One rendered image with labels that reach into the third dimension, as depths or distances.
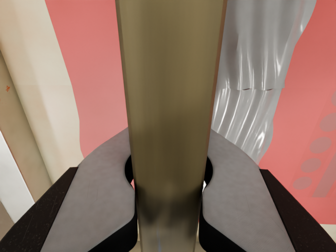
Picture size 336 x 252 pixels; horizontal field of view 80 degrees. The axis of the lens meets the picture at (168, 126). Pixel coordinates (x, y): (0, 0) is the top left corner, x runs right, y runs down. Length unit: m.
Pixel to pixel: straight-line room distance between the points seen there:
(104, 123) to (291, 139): 0.20
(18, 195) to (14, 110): 0.09
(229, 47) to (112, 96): 0.12
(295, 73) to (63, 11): 0.21
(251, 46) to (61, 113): 0.19
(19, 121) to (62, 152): 0.05
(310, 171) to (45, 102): 0.31
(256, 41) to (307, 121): 0.11
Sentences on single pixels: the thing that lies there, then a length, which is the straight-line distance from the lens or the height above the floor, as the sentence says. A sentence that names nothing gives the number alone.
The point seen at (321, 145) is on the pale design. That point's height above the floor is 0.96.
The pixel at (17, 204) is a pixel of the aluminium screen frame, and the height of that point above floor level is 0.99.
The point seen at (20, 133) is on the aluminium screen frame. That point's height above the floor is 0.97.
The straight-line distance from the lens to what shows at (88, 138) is 0.24.
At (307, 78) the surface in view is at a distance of 0.23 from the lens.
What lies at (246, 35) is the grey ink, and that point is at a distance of 0.19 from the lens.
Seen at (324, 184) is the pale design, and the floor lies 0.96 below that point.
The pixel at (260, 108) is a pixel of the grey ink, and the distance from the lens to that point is 0.21.
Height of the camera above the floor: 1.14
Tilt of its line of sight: 60 degrees down
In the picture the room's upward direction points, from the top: 179 degrees counter-clockwise
